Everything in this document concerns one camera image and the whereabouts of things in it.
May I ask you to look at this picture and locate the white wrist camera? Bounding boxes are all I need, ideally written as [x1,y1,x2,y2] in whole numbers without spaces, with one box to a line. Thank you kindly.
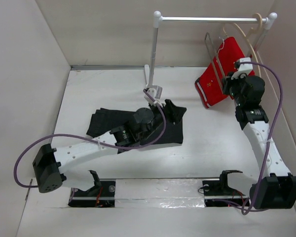
[144,85,162,106]
[231,57,253,79]

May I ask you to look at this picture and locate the white metal clothes rack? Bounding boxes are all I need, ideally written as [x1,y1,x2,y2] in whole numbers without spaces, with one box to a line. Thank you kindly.
[144,11,278,88]

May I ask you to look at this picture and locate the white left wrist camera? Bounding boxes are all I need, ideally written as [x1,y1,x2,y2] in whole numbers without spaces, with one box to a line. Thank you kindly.
[144,85,162,106]

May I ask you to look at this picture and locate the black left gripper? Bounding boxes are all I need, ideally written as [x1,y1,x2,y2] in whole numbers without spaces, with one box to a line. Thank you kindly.
[140,99,185,140]

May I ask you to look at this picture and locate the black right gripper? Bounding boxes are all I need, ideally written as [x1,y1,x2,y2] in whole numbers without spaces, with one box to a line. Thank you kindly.
[221,71,246,106]

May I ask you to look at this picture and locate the beige wooden hanger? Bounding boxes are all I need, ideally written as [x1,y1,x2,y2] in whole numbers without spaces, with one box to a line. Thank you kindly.
[222,13,267,82]

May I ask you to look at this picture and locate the red shorts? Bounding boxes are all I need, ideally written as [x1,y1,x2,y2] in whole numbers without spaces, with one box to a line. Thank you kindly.
[195,37,244,109]

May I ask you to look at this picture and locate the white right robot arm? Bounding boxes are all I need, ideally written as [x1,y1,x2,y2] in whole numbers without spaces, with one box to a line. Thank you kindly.
[218,72,296,209]

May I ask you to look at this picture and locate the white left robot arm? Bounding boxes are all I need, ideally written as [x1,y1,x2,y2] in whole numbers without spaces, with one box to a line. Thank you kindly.
[33,100,187,196]

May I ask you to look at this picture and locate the grey trouser hanger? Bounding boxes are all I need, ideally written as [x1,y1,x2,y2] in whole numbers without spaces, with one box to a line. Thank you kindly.
[204,32,225,92]

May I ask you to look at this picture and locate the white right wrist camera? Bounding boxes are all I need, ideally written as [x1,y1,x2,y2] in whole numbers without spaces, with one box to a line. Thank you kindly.
[231,57,253,79]

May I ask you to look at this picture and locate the black trousers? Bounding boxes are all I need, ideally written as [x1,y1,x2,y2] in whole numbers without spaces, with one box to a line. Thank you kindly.
[86,99,187,147]

